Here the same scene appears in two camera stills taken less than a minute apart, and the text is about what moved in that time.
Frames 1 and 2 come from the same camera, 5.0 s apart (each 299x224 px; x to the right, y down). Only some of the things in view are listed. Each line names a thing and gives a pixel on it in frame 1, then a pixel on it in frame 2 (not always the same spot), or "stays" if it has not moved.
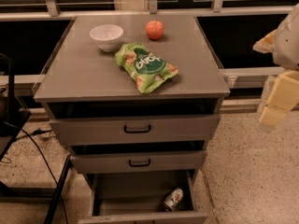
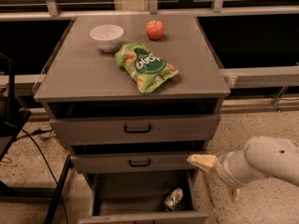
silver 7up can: x=173 y=199 stays
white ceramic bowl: x=107 y=36 stays
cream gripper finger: x=265 y=45 → x=234 y=171
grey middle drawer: x=141 y=162 stays
